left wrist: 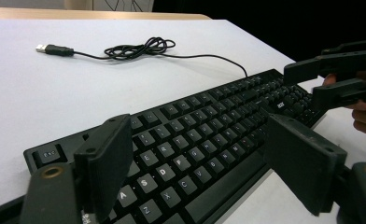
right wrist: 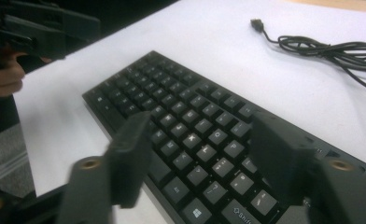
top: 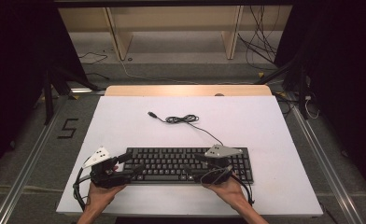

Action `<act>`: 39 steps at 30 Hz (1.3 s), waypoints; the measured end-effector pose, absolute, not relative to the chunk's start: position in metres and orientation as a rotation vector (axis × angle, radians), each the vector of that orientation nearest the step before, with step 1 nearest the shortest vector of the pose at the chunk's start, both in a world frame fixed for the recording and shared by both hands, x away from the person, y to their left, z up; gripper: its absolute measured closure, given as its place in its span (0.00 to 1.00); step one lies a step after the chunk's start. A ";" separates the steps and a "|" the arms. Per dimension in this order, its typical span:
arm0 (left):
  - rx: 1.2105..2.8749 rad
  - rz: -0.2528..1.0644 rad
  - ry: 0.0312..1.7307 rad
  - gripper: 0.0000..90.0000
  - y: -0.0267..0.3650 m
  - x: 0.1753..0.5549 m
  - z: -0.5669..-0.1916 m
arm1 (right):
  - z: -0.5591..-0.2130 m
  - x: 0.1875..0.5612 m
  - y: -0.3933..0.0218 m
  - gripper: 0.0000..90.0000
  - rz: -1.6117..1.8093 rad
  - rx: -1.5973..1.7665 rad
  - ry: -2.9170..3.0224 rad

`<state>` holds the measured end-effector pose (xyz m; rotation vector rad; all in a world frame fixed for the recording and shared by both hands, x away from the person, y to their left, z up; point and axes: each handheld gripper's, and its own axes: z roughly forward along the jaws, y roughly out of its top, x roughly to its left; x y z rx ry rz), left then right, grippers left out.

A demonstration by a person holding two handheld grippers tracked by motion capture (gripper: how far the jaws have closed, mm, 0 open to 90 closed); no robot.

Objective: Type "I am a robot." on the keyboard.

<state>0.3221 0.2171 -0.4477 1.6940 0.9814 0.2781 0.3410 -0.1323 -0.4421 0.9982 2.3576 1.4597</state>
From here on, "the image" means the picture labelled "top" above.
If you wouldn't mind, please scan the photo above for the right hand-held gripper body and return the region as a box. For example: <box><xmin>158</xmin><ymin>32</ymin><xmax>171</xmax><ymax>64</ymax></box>
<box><xmin>192</xmin><ymin>144</ymin><xmax>244</xmax><ymax>186</ymax></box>

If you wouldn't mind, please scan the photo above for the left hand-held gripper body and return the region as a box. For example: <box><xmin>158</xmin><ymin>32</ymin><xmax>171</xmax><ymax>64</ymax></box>
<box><xmin>81</xmin><ymin>146</ymin><xmax>133</xmax><ymax>189</ymax></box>

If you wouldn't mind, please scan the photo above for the black keyboard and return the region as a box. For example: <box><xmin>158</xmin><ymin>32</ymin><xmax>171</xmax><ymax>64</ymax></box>
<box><xmin>123</xmin><ymin>147</ymin><xmax>254</xmax><ymax>185</ymax></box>

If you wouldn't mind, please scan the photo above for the person's left hand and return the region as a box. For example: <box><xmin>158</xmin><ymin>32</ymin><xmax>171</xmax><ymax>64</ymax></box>
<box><xmin>87</xmin><ymin>181</ymin><xmax>128</xmax><ymax>215</ymax></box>

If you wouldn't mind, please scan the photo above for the person's right hand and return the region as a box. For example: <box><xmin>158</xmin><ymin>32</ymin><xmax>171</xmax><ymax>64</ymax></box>
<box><xmin>202</xmin><ymin>174</ymin><xmax>251</xmax><ymax>210</ymax></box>

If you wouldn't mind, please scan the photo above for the white foam board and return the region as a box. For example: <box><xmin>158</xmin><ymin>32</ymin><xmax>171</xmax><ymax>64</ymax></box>
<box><xmin>55</xmin><ymin>94</ymin><xmax>324</xmax><ymax>217</ymax></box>

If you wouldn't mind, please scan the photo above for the wooden table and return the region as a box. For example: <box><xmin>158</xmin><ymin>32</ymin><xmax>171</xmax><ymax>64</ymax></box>
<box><xmin>105</xmin><ymin>84</ymin><xmax>273</xmax><ymax>97</ymax></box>

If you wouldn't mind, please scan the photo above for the black metal stand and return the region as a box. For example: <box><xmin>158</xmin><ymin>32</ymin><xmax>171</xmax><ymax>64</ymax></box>
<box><xmin>42</xmin><ymin>66</ymin><xmax>101</xmax><ymax>125</ymax></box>
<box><xmin>254</xmin><ymin>55</ymin><xmax>311</xmax><ymax>120</ymax></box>

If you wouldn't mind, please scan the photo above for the black curtain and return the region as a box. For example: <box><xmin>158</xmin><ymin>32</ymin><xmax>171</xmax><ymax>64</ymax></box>
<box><xmin>274</xmin><ymin>0</ymin><xmax>366</xmax><ymax>200</ymax></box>
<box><xmin>0</xmin><ymin>0</ymin><xmax>87</xmax><ymax>181</ymax></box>

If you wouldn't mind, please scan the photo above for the wooden shelf unit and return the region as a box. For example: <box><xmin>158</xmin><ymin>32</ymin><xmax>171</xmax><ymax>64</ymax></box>
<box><xmin>58</xmin><ymin>5</ymin><xmax>294</xmax><ymax>62</ymax></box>

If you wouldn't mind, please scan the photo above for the left hand-held gripper cable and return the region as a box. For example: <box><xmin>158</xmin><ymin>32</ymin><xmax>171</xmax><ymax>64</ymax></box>
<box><xmin>72</xmin><ymin>157</ymin><xmax>94</xmax><ymax>212</ymax></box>

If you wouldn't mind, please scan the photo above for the black keyboard cable with plug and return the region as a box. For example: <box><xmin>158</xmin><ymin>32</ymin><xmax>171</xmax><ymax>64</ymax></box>
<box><xmin>147</xmin><ymin>111</ymin><xmax>226</xmax><ymax>149</ymax></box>

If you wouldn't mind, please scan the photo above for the short aluminium rail piece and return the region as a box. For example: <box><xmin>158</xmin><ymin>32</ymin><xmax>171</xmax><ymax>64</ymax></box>
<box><xmin>70</xmin><ymin>88</ymin><xmax>106</xmax><ymax>94</ymax></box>

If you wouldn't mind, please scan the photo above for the aluminium floor rail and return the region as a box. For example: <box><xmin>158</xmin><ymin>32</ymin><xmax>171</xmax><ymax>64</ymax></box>
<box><xmin>0</xmin><ymin>96</ymin><xmax>63</xmax><ymax>224</ymax></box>
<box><xmin>288</xmin><ymin>92</ymin><xmax>364</xmax><ymax>224</ymax></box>

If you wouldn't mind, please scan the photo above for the looped black floor cable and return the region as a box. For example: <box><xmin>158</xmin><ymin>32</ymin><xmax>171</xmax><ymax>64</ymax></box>
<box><xmin>77</xmin><ymin>50</ymin><xmax>109</xmax><ymax>65</ymax></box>

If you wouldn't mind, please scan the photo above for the short white cable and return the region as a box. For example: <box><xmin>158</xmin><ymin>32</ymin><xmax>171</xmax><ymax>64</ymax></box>
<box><xmin>303</xmin><ymin>94</ymin><xmax>321</xmax><ymax>120</ymax></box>

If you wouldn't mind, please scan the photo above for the bundle of black cables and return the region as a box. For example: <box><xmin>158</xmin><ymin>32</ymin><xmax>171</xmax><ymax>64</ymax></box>
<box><xmin>236</xmin><ymin>5</ymin><xmax>280</xmax><ymax>71</ymax></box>

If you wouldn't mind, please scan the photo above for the black metal frame bar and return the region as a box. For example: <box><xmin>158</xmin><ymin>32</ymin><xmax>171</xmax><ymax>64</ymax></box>
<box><xmin>53</xmin><ymin>0</ymin><xmax>297</xmax><ymax>7</ymax></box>

